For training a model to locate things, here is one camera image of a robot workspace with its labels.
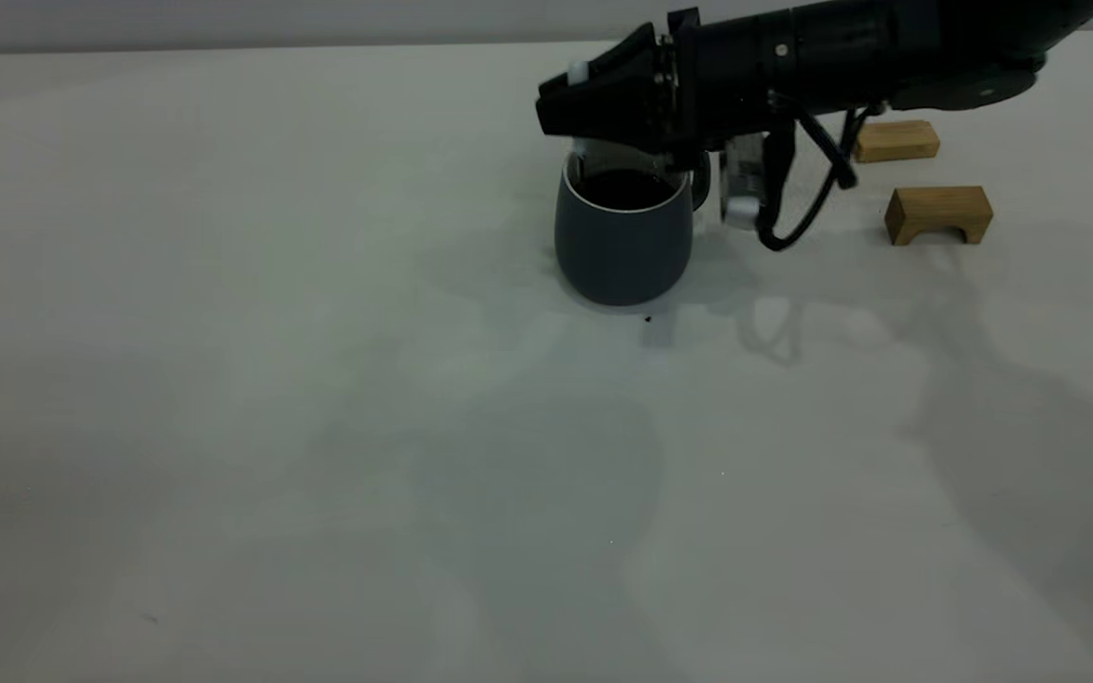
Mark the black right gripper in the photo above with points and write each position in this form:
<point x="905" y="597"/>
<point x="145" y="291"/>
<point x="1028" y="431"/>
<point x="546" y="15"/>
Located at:
<point x="722" y="81"/>

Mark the dark grey ceramic cup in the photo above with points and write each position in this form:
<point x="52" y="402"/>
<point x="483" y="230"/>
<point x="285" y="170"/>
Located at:
<point x="620" y="251"/>

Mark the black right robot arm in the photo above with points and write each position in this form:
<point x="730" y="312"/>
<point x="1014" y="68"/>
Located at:
<point x="888" y="43"/>

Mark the flat rectangular wooden block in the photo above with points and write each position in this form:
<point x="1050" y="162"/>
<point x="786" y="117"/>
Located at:
<point x="902" y="140"/>

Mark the arched wooden block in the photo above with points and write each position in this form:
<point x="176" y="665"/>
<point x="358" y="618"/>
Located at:
<point x="935" y="204"/>

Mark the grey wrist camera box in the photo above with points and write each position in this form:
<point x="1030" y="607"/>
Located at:
<point x="741" y="180"/>

